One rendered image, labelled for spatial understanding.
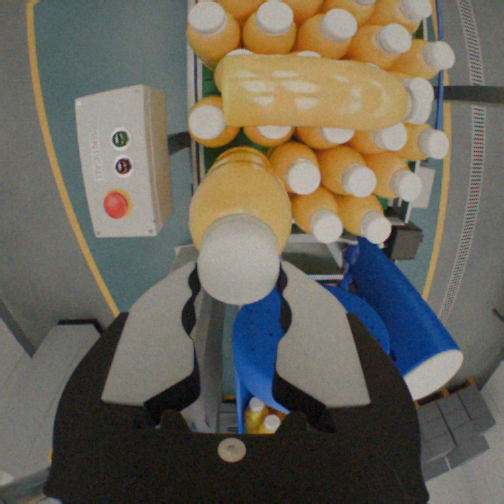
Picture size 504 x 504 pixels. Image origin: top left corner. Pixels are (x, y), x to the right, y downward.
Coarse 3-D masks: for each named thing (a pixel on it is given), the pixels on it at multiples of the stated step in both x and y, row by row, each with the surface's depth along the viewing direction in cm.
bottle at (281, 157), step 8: (288, 144) 33; (296, 144) 33; (264, 152) 44; (272, 152) 35; (280, 152) 33; (288, 152) 32; (296, 152) 31; (304, 152) 31; (312, 152) 33; (272, 160) 34; (280, 160) 32; (288, 160) 31; (296, 160) 30; (304, 160) 30; (312, 160) 31; (280, 168) 32; (288, 168) 31; (280, 176) 33; (288, 184) 32
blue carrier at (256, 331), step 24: (336, 288) 53; (240, 312) 47; (264, 312) 47; (360, 312) 46; (240, 336) 42; (264, 336) 42; (384, 336) 40; (240, 360) 38; (264, 360) 37; (240, 384) 56; (264, 384) 35; (240, 408) 52; (240, 432) 60
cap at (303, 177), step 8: (296, 168) 29; (304, 168) 29; (312, 168) 29; (288, 176) 29; (296, 176) 29; (304, 176) 29; (312, 176) 29; (296, 184) 30; (304, 184) 30; (312, 184) 30; (296, 192) 30; (304, 192) 30
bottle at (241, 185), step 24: (216, 168) 18; (240, 168) 16; (264, 168) 18; (216, 192) 15; (240, 192) 14; (264, 192) 15; (192, 216) 16; (216, 216) 14; (240, 216) 13; (264, 216) 14; (288, 216) 16; (192, 240) 17
